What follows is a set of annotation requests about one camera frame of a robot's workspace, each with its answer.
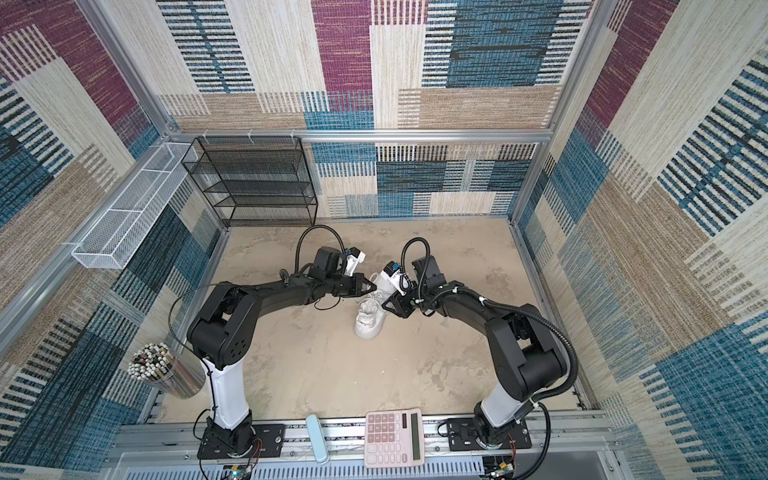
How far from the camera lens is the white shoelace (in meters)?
0.88

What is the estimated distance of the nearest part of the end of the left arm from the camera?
0.80 metres

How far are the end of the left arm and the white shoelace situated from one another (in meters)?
0.03

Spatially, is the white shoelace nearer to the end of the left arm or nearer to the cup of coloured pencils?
the end of the left arm

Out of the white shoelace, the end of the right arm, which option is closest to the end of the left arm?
the white shoelace
